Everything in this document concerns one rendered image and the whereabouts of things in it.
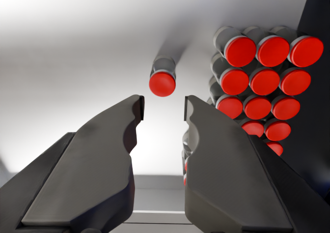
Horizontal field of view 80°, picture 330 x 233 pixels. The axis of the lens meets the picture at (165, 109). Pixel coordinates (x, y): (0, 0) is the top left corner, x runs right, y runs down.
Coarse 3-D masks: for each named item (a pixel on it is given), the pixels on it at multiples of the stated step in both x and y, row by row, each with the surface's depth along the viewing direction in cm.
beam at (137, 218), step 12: (132, 216) 106; (144, 216) 106; (156, 216) 105; (168, 216) 105; (180, 216) 105; (120, 228) 100; (132, 228) 100; (144, 228) 100; (156, 228) 100; (168, 228) 100; (180, 228) 100; (192, 228) 100
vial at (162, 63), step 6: (156, 60) 17; (162, 60) 17; (168, 60) 17; (156, 66) 16; (162, 66) 16; (168, 66) 16; (174, 66) 17; (150, 72) 16; (156, 72) 15; (168, 72) 15; (174, 72) 16; (174, 78) 15
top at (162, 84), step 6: (162, 72) 15; (150, 78) 15; (156, 78) 15; (162, 78) 15; (168, 78) 15; (150, 84) 15; (156, 84) 15; (162, 84) 15; (168, 84) 15; (174, 84) 15; (156, 90) 15; (162, 90) 15; (168, 90) 15; (162, 96) 15
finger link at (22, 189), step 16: (64, 144) 8; (48, 160) 7; (16, 176) 6; (32, 176) 6; (48, 176) 6; (0, 192) 6; (16, 192) 6; (32, 192) 6; (0, 208) 5; (16, 208) 5; (0, 224) 5; (16, 224) 5
